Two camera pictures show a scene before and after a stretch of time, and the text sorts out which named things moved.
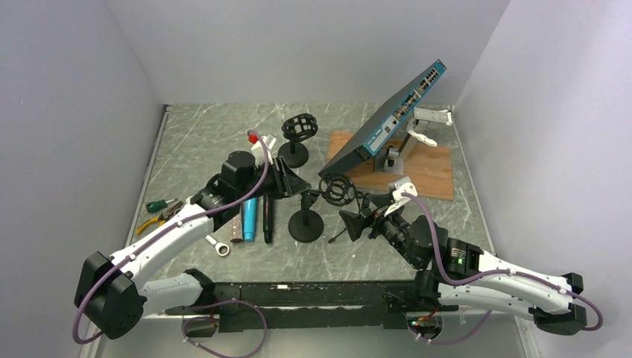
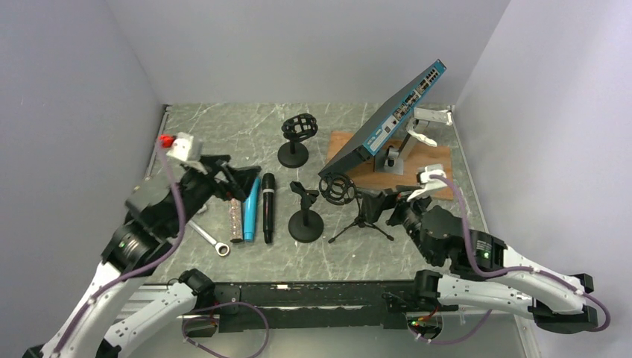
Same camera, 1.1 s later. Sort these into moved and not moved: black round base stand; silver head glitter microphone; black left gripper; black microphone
Moved: black left gripper
Not moved: silver head glitter microphone; black microphone; black round base stand
